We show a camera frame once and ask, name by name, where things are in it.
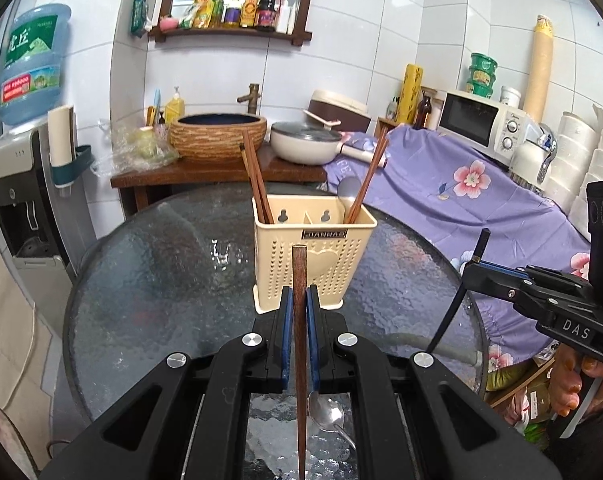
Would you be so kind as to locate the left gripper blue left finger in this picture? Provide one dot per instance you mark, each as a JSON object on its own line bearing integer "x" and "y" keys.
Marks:
{"x": 287, "y": 333}

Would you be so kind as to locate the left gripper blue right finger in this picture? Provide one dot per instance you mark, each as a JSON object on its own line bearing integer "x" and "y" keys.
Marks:
{"x": 312, "y": 304}

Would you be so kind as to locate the all-steel spoon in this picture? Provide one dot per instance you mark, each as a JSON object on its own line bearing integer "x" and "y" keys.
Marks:
{"x": 328, "y": 416}

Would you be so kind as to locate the brown wooden chopstick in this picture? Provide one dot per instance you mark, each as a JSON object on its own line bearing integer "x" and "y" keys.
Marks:
{"x": 249, "y": 145}

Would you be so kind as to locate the person's right hand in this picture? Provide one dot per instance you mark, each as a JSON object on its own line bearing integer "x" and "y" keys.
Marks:
{"x": 566, "y": 383}

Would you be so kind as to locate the cream plastic utensil holder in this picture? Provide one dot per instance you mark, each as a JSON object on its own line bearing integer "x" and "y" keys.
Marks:
{"x": 334, "y": 248}

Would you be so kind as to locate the round glass table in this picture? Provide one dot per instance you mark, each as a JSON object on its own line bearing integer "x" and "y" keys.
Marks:
{"x": 179, "y": 276}

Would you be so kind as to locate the wooden counter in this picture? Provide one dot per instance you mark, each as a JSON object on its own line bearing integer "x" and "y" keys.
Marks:
{"x": 140, "y": 189}

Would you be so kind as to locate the white kettle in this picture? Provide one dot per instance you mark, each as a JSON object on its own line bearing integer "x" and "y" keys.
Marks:
{"x": 532, "y": 159}

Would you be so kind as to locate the white pan with lid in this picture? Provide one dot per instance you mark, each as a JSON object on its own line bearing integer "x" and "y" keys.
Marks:
{"x": 302, "y": 144}

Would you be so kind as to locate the purple floral cloth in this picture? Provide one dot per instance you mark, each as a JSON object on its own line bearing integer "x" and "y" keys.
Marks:
{"x": 432, "y": 199}

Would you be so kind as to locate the brown white rice cooker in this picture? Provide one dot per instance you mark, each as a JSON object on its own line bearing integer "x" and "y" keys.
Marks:
{"x": 350, "y": 114}

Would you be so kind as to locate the brass faucet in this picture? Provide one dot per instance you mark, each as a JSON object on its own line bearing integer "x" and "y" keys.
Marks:
{"x": 251, "y": 98}

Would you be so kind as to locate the white microwave oven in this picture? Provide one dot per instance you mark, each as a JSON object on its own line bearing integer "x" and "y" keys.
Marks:
{"x": 494, "y": 129}

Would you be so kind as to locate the beige tall roll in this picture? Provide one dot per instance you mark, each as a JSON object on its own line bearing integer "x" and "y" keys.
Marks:
{"x": 540, "y": 68}

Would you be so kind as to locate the plastic bag with items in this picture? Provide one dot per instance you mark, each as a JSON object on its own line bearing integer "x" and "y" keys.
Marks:
{"x": 133, "y": 150}

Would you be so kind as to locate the yellow soap bottle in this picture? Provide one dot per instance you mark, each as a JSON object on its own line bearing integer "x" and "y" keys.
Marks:
{"x": 174, "y": 108}

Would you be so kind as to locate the brown glass bottle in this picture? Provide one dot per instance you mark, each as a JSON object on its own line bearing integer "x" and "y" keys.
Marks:
{"x": 422, "y": 113}

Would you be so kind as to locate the water dispenser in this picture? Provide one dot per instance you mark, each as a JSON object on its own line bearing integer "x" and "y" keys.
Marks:
{"x": 48, "y": 230}

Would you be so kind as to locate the yellow roll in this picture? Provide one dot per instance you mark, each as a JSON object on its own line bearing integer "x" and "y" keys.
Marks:
{"x": 409, "y": 94}

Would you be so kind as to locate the green stacked bowls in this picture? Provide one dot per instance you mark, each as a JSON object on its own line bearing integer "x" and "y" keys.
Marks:
{"x": 481, "y": 75}

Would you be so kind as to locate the paper cup dispenser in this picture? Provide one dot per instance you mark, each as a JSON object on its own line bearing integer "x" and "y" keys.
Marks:
{"x": 68, "y": 160}

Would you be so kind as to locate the beige cloth cover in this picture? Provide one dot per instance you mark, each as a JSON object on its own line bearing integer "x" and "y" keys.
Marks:
{"x": 24, "y": 346}

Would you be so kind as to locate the dark soy sauce bottle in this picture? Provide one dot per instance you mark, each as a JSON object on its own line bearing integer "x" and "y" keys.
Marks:
{"x": 267, "y": 15}

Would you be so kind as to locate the blue water jug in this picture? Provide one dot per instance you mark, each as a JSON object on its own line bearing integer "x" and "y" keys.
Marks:
{"x": 32, "y": 71}

